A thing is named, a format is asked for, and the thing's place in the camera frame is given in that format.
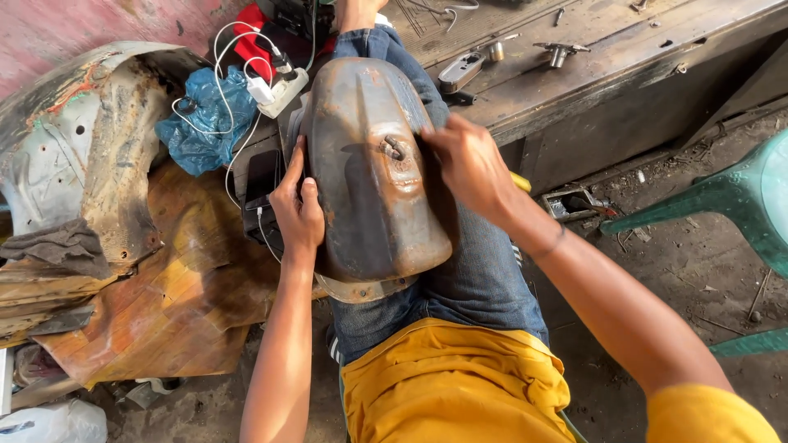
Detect person's right hand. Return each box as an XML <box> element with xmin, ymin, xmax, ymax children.
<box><xmin>420</xmin><ymin>114</ymin><xmax>530</xmax><ymax>226</ymax></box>

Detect person's left hand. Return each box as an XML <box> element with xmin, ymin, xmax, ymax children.
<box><xmin>269</xmin><ymin>135</ymin><xmax>326</xmax><ymax>251</ymax></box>

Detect rusty metal fuel tank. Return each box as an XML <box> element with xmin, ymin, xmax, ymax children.
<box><xmin>300</xmin><ymin>57</ymin><xmax>455</xmax><ymax>305</ymax></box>

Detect silver metal lock plate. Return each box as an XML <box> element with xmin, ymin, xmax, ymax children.
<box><xmin>438</xmin><ymin>51</ymin><xmax>488</xmax><ymax>95</ymax></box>

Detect small metal cylinder bolt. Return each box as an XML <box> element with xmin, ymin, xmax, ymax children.
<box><xmin>486</xmin><ymin>33</ymin><xmax>522</xmax><ymax>63</ymax></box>

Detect metal fuel tap fitting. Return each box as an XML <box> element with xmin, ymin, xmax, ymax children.
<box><xmin>532</xmin><ymin>41</ymin><xmax>591</xmax><ymax>69</ymax></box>

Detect person's blue jeans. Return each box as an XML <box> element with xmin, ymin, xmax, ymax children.
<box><xmin>325</xmin><ymin>25</ymin><xmax>550</xmax><ymax>366</ymax></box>

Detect person's foot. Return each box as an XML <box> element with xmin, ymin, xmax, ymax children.
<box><xmin>335</xmin><ymin>0</ymin><xmax>390</xmax><ymax>33</ymax></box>

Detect white power strip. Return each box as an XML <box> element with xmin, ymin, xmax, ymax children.
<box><xmin>257</xmin><ymin>67</ymin><xmax>310</xmax><ymax>119</ymax></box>

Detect rusty metal workbench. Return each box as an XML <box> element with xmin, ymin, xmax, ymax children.
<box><xmin>380</xmin><ymin>0</ymin><xmax>788</xmax><ymax>199</ymax></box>

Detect black phone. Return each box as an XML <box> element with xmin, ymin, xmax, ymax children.
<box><xmin>244</xmin><ymin>149</ymin><xmax>285</xmax><ymax>211</ymax></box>

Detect white charger adapter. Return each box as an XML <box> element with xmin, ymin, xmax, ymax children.
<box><xmin>245</xmin><ymin>75</ymin><xmax>277</xmax><ymax>106</ymax></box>

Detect black device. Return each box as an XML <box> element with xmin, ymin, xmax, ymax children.
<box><xmin>255</xmin><ymin>0</ymin><xmax>337</xmax><ymax>45</ymax></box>

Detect red cloth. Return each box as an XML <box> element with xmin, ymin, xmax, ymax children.
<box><xmin>232</xmin><ymin>2</ymin><xmax>337</xmax><ymax>82</ymax></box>

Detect blue plastic bag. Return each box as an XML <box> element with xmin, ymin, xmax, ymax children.
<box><xmin>154</xmin><ymin>66</ymin><xmax>260</xmax><ymax>178</ymax></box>

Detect person's yellow shirt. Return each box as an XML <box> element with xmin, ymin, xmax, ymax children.
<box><xmin>340</xmin><ymin>316</ymin><xmax>784</xmax><ymax>443</ymax></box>

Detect green plastic chair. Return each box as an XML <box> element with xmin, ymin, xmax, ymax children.
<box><xmin>600</xmin><ymin>128</ymin><xmax>788</xmax><ymax>359</ymax></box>

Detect rusty car fender panel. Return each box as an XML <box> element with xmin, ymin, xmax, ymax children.
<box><xmin>0</xmin><ymin>41</ymin><xmax>211</xmax><ymax>274</ymax></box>

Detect grey rag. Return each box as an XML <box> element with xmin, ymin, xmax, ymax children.
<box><xmin>0</xmin><ymin>218</ymin><xmax>113</xmax><ymax>281</ymax></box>

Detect flat grey metal scrap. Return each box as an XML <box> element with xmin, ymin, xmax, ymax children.
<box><xmin>27</xmin><ymin>304</ymin><xmax>97</xmax><ymax>337</ymax></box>

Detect white plastic bag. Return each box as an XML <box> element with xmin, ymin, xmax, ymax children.
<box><xmin>0</xmin><ymin>398</ymin><xmax>109</xmax><ymax>443</ymax></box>

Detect bent metal wire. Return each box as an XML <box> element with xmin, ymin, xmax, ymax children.
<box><xmin>394</xmin><ymin>0</ymin><xmax>481</xmax><ymax>34</ymax></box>

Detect small metal box frame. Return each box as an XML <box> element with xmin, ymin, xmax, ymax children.
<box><xmin>541</xmin><ymin>186</ymin><xmax>612</xmax><ymax>224</ymax></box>

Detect red-handled pliers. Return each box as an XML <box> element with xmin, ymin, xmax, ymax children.
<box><xmin>568</xmin><ymin>196</ymin><xmax>618</xmax><ymax>218</ymax></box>

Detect white charging cable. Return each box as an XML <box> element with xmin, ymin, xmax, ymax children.
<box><xmin>170</xmin><ymin>21</ymin><xmax>285</xmax><ymax>211</ymax></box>

